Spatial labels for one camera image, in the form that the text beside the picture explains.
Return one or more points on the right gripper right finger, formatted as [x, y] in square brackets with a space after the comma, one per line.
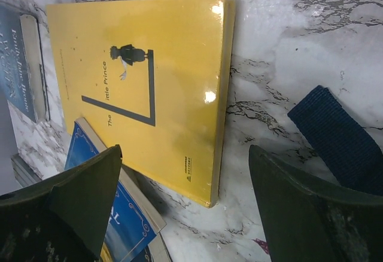
[306, 218]

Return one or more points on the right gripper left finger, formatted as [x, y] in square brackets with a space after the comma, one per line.
[64, 217]

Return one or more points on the blue landscape book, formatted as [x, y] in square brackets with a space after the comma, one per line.
[133, 218]

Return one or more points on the navy blue student backpack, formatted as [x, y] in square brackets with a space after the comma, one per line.
[350, 153]

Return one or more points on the dark fantasy book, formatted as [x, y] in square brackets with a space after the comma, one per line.
[22, 71]

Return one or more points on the yellow notebook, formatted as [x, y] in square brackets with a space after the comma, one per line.
[151, 76]

